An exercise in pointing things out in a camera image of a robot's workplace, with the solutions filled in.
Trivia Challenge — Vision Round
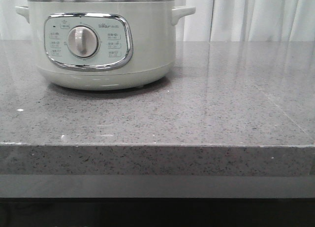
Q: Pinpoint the pale green electric cooking pot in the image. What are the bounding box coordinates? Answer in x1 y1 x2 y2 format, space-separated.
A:
15 0 196 91

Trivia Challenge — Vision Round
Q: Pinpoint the white curtain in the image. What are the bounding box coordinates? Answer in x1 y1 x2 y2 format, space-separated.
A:
0 0 315 41

